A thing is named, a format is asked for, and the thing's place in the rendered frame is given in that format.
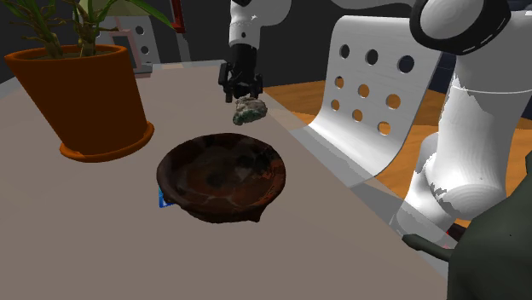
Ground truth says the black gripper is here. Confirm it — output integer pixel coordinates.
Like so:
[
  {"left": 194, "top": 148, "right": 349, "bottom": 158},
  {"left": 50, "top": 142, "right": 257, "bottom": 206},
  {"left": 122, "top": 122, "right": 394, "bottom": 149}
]
[{"left": 218, "top": 43, "right": 264, "bottom": 104}]

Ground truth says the grey green rock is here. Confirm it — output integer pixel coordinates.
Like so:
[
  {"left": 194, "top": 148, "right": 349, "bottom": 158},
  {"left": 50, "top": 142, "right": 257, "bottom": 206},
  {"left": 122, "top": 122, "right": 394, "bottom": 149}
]
[{"left": 232, "top": 94, "right": 269, "bottom": 127}]

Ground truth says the dark brown bowl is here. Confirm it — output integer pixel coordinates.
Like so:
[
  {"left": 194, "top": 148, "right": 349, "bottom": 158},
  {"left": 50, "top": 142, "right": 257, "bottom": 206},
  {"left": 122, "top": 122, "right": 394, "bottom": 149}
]
[{"left": 156, "top": 132, "right": 287, "bottom": 224}]

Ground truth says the grey chair with round holes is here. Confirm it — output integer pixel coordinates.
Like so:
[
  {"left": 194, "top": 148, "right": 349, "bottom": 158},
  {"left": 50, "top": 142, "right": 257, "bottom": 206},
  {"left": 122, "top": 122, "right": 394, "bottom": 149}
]
[{"left": 95, "top": 15, "right": 162, "bottom": 79}]

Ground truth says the white chair with round holes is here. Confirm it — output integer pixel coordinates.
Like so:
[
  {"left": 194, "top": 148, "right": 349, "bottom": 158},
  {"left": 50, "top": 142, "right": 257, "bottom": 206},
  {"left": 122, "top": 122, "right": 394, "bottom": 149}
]
[{"left": 290, "top": 14, "right": 444, "bottom": 179}]

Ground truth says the blue flat card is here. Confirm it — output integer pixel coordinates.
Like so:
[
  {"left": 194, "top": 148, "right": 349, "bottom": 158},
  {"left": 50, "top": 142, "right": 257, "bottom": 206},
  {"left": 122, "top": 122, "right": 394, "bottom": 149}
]
[{"left": 158, "top": 187, "right": 176, "bottom": 209}]

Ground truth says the pale yellow lamp shade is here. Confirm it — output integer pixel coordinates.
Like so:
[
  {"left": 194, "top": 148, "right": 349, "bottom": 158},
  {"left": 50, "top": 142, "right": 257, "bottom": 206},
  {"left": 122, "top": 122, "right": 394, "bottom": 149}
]
[{"left": 73, "top": 0, "right": 153, "bottom": 19}]

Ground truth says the green plant in orange pot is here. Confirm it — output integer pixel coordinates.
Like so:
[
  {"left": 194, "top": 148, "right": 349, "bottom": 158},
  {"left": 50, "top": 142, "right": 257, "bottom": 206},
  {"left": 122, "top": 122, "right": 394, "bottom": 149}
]
[{"left": 0, "top": 0, "right": 177, "bottom": 164}]

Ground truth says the red frame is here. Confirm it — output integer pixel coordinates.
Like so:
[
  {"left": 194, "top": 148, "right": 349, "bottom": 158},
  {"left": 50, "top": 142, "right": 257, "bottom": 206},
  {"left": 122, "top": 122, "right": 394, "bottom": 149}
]
[{"left": 170, "top": 0, "right": 187, "bottom": 35}]

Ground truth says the pink picture frame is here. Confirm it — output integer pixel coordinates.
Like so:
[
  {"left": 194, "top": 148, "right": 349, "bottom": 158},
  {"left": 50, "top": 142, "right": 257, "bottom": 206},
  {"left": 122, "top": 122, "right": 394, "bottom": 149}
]
[{"left": 109, "top": 28, "right": 143, "bottom": 74}]

